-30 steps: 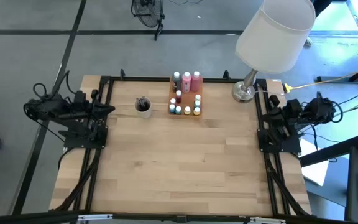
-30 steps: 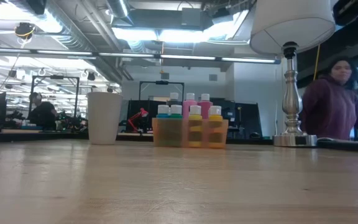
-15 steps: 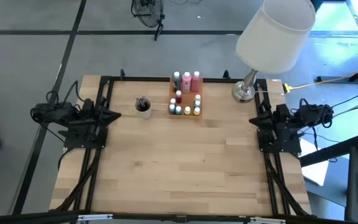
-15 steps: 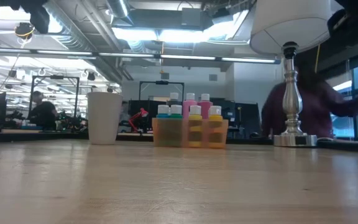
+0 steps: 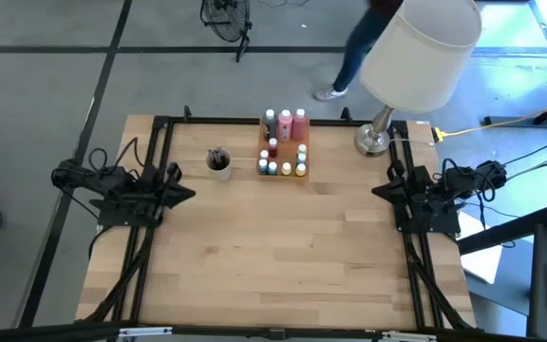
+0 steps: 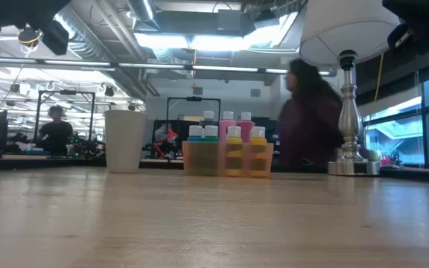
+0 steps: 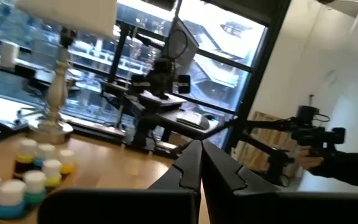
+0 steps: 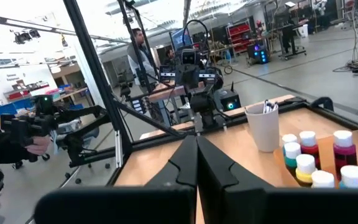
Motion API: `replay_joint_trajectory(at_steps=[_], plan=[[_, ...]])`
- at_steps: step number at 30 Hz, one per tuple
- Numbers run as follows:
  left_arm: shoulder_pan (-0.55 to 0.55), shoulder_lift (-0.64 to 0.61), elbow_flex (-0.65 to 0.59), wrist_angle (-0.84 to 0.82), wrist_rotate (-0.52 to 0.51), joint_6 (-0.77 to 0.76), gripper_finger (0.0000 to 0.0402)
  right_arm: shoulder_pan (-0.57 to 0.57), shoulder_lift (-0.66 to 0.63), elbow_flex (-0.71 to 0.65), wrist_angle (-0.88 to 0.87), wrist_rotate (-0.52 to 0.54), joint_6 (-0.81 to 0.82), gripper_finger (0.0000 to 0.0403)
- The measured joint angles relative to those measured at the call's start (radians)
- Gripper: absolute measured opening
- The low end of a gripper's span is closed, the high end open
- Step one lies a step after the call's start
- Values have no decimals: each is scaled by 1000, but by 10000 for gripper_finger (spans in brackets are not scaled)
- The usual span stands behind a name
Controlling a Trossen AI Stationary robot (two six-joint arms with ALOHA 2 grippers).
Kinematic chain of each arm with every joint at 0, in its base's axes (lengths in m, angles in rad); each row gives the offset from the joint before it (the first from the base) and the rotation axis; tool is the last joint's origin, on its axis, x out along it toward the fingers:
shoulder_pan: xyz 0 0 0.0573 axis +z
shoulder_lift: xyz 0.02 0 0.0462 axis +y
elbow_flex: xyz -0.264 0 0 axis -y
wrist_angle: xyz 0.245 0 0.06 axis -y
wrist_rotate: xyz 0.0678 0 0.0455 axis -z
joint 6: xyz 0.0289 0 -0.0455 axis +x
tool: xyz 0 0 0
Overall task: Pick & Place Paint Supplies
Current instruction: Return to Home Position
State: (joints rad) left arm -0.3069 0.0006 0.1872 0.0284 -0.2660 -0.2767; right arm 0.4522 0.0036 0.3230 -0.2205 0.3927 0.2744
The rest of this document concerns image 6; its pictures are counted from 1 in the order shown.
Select green black striped paint bottle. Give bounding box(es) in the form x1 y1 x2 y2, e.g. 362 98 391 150
201 124 220 176

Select tall pink labelled paint bottle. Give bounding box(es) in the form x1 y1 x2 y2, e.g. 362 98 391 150
218 110 238 143

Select blue black striped paint bottle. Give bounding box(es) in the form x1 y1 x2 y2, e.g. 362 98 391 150
187 125 205 176

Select yellow black striped paint bottle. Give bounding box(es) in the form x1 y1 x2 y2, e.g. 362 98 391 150
250 126 268 179
225 125 244 178

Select dark grey paint bottle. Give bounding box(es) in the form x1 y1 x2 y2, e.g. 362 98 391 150
199 109 219 130

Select coral pink paint bottle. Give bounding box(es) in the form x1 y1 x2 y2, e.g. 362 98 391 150
236 111 255 143

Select orange plastic bin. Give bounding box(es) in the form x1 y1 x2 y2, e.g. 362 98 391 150
181 140 275 179

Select red desk lamp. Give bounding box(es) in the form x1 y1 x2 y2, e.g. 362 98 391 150
152 128 179 160

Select person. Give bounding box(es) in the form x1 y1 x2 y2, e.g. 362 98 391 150
36 105 75 154
153 122 170 148
276 58 346 170

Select white cup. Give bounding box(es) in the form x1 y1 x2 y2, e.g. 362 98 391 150
104 109 147 174

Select long ceiling light bar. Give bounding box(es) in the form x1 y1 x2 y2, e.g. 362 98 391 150
0 55 337 77

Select grey ceiling box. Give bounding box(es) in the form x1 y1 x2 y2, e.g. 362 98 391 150
217 9 242 33

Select silver table lamp white shade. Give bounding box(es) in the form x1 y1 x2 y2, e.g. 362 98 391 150
299 0 404 176

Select background robot station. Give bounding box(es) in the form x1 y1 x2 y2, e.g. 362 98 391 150
9 90 106 157

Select small red objects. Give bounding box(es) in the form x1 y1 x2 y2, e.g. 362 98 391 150
381 153 401 167

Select black background gantry frame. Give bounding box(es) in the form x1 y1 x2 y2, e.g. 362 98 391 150
167 96 222 122

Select silver ventilation duct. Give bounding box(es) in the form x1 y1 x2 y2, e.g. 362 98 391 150
127 0 156 22

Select yellow hanging cable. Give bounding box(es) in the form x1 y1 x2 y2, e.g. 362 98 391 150
373 51 385 102

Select black ceiling device yellow cable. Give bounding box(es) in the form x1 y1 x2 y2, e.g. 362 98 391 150
17 28 44 48

